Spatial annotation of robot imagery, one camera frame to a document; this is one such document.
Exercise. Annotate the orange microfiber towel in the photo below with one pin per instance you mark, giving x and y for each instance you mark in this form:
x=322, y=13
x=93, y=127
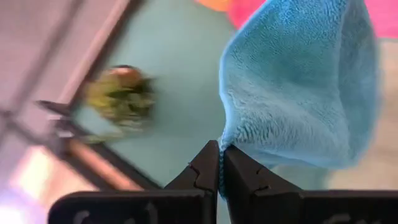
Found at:
x=214, y=4

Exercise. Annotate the teal table mat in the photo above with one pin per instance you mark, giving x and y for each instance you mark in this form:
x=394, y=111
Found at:
x=186, y=77

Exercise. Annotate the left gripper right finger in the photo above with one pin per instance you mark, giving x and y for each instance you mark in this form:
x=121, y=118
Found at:
x=264, y=208

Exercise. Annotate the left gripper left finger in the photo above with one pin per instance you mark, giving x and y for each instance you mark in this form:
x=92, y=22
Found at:
x=186, y=208

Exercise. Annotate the pink microfiber towel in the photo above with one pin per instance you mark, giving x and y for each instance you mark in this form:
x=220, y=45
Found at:
x=385, y=15

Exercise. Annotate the small potted plant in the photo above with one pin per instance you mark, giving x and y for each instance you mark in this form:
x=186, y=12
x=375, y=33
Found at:
x=121, y=99

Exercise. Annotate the blue microfiber towel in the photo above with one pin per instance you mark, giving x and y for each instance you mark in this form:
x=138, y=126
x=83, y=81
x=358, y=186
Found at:
x=295, y=93

